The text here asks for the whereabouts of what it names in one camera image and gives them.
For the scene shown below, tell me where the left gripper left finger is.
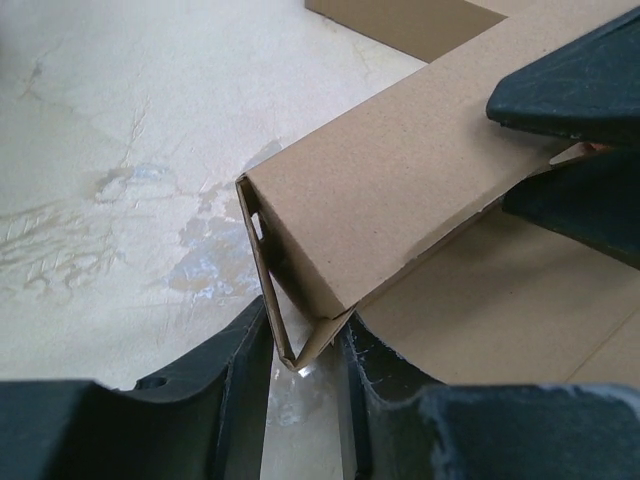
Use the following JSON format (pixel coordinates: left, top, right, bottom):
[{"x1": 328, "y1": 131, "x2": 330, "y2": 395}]
[{"x1": 1, "y1": 298, "x2": 273, "y2": 479}]

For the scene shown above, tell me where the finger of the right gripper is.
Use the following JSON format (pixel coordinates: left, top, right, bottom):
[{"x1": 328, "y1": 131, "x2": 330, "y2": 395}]
[
  {"x1": 486, "y1": 7, "x2": 639, "y2": 148},
  {"x1": 502, "y1": 149, "x2": 639, "y2": 269}
]

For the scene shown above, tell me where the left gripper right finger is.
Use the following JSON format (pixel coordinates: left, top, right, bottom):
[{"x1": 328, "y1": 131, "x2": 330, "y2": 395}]
[{"x1": 336, "y1": 315, "x2": 639, "y2": 479}]

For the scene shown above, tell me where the brown cardboard box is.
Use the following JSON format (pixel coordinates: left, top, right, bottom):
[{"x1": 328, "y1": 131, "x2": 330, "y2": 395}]
[{"x1": 236, "y1": 1, "x2": 639, "y2": 386}]

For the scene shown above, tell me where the closed brown box middle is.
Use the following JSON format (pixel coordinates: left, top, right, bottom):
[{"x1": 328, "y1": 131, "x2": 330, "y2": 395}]
[{"x1": 304, "y1": 0, "x2": 527, "y2": 63}]

